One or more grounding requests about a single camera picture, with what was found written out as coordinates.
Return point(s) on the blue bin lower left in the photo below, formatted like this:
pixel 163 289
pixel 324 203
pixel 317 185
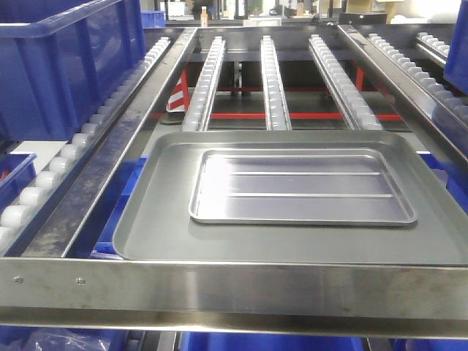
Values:
pixel 24 338

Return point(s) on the steel divider rail left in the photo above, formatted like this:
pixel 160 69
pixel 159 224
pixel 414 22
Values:
pixel 80 198

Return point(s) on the centre white roller track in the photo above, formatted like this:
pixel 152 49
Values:
pixel 277 117

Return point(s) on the small silver ribbed tray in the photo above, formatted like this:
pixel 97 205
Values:
pixel 299 186

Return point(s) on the steel divider rail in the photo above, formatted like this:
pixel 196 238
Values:
pixel 430 120
pixel 80 198

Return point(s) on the blue bin upper right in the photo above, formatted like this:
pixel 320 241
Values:
pixel 456 65

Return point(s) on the large grey metal tray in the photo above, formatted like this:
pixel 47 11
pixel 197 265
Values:
pixel 156 224

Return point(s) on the large blue bin upper left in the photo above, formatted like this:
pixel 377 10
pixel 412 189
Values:
pixel 60 61

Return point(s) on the steel rack front rail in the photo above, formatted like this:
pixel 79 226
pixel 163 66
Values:
pixel 324 299

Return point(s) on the right white roller track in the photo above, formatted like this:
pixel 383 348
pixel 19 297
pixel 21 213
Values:
pixel 454 104

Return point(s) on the white roller track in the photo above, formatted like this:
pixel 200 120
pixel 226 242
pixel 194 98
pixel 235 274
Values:
pixel 352 107
pixel 277 117
pixel 454 104
pixel 199 111
pixel 19 212

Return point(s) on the small blue bin left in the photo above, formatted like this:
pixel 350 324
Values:
pixel 17 172

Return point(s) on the far left white roller track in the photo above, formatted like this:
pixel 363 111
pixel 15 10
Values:
pixel 19 212

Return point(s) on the red white striped sign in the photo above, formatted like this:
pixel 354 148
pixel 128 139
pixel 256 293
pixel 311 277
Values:
pixel 180 98

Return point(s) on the steel divider rail right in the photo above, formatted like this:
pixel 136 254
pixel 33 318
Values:
pixel 430 120

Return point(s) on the blue bin below rack centre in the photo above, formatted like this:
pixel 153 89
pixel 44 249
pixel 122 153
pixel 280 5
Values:
pixel 263 341

